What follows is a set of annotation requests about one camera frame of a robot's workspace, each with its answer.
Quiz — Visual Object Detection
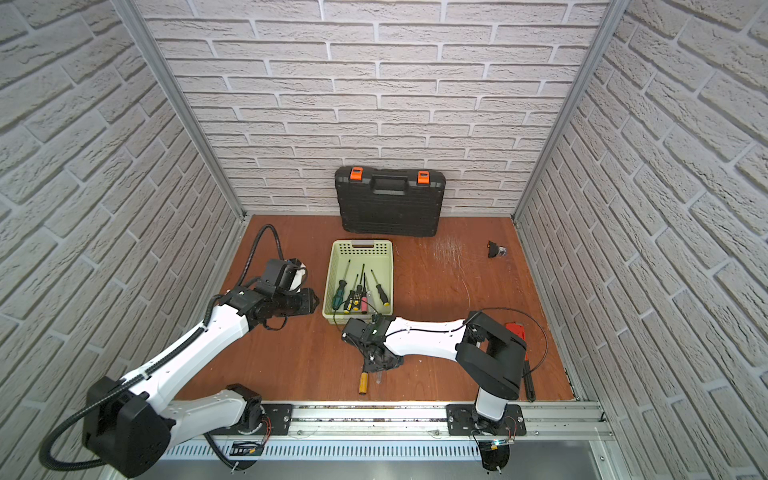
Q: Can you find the black yellow dotted screwdriver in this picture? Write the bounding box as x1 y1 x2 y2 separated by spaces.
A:
352 264 365 311

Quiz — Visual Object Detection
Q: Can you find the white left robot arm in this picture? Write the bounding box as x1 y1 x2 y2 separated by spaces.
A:
82 259 319 478

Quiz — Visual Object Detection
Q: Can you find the thin black right cable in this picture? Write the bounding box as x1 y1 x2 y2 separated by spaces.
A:
332 298 550 379

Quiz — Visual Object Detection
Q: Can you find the orange handled black screwdriver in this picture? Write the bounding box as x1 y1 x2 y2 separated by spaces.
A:
358 372 369 395

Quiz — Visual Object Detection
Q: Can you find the aluminium front rail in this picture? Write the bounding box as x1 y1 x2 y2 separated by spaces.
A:
161 400 613 462

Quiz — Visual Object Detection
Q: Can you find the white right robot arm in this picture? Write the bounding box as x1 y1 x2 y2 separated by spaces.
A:
342 311 527 423

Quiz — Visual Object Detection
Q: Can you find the black yellow small screwdriver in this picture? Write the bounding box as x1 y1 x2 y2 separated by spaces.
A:
344 276 358 313

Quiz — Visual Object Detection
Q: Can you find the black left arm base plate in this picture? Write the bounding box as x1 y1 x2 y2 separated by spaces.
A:
261 402 293 436

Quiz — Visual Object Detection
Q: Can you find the green black screwdriver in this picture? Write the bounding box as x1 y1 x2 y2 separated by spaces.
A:
331 261 351 311

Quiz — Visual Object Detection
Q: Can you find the small black round object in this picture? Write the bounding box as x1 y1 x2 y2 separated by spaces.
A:
487 241 507 258

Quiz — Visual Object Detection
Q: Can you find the aluminium corner frame post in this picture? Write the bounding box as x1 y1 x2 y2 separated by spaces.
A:
113 0 247 221

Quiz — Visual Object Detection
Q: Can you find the right aluminium corner post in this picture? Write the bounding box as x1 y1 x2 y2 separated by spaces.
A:
511 0 631 222

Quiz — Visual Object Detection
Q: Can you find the black plastic tool case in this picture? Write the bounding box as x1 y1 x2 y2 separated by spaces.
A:
334 166 446 237

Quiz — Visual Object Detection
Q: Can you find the pink handled screwdriver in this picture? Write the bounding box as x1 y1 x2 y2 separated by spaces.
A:
361 274 369 314

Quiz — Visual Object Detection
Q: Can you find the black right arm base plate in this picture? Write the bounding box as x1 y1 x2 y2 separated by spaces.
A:
446 403 527 438

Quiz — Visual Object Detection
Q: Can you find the light green perforated bin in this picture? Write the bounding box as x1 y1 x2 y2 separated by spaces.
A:
322 239 394 327

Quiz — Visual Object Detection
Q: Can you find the black corrugated left cable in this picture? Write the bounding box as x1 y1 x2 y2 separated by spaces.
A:
38 224 285 471

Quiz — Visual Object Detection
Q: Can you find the black yellow grip screwdriver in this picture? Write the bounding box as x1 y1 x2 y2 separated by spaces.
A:
370 270 391 307

